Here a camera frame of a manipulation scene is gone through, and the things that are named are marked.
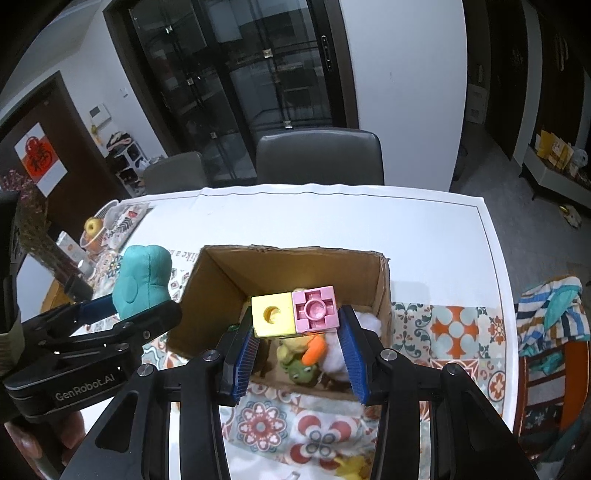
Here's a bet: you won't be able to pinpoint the glass fruit bowl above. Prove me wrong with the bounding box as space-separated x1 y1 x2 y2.
79 203 122 252

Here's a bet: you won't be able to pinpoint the dried flower bunch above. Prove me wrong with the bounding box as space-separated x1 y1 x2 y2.
0 168 49 259

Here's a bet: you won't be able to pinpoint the grey leather chair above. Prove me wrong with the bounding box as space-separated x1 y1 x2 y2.
255 128 385 186
143 151 208 195

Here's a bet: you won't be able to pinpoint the white fluffy plush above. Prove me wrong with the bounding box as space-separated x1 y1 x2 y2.
318 314 387 384

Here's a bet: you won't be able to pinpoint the pink building block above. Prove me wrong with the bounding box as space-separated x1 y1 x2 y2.
291 286 341 334

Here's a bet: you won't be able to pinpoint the low tv cabinet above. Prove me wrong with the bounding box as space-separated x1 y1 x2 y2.
522 148 591 208

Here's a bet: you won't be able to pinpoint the yellow building block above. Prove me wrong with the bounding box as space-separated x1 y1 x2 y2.
250 292 296 339

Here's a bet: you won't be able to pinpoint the small yellow toy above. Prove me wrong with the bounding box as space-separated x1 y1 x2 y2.
335 457 375 479

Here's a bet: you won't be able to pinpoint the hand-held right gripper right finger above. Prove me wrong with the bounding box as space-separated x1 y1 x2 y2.
338 305 539 480

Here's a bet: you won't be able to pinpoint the small floor toy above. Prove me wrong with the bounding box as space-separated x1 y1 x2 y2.
558 203 583 227

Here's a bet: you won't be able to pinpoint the white and orange box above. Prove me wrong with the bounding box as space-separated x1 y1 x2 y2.
56 232 86 264

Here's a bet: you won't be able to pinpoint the printed white packet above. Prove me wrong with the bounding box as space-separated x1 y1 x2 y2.
104 200 153 236

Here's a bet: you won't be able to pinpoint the red and white door poster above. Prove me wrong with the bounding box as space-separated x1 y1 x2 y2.
14 122 68 197

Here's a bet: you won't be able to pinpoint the yellow paper bags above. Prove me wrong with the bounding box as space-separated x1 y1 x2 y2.
536 130 575 169

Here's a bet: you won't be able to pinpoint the green frog plush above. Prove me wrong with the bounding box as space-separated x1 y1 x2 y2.
277 342 324 385

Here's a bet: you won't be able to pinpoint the brown wooden chair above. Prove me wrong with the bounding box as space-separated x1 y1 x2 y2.
515 339 591 462

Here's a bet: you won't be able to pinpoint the patterned tile table runner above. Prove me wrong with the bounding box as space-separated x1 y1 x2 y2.
92 249 520 480

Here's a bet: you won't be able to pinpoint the white shoe rack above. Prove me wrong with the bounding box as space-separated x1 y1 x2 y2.
106 131 148 195

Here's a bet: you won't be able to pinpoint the teal paw plush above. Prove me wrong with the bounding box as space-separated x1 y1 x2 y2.
112 244 173 319

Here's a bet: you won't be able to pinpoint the hallway cardboard carton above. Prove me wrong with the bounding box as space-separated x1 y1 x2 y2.
466 85 490 123

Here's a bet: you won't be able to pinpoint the brown cardboard box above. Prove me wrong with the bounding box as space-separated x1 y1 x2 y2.
167 244 392 394

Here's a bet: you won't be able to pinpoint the yellow duck plush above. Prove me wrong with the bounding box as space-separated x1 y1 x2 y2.
302 335 327 365

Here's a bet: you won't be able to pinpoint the person's left hand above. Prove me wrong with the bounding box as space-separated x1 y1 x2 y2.
4 411 88 480

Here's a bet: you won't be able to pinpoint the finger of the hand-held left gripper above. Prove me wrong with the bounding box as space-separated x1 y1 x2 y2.
39 300 184 366
21 295 119 345

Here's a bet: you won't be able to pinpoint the black vase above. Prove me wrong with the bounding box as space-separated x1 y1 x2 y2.
44 244 93 301

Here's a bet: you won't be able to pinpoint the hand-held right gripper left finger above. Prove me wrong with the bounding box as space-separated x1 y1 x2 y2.
69 323 260 480

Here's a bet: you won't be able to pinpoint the striped clothing pile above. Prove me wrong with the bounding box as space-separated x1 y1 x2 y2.
515 276 591 356

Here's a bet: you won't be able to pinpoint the black framed glass door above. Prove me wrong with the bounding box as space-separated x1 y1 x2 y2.
104 0 361 185

